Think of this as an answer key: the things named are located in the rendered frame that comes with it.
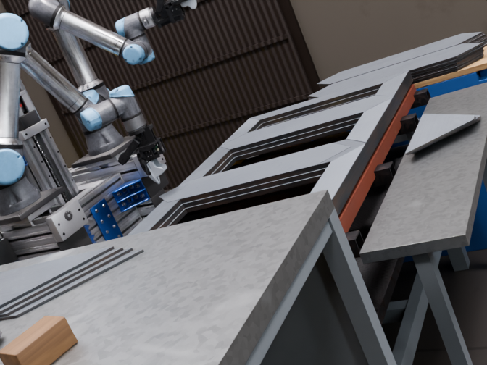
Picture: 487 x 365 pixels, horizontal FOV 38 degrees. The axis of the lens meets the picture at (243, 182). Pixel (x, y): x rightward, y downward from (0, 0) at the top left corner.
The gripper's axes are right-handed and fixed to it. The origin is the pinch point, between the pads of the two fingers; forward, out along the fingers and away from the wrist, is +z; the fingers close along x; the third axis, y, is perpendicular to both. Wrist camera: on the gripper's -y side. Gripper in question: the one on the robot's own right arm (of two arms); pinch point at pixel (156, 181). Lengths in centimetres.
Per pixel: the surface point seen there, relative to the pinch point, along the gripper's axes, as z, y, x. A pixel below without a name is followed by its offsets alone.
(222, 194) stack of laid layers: 7.1, 27.9, -16.1
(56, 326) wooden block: -18, 41, -136
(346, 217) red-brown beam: 13, 71, -50
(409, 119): 14, 88, 26
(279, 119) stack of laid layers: 7, 34, 62
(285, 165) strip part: 5, 50, -12
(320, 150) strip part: 5, 62, -8
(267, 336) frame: -8, 73, -136
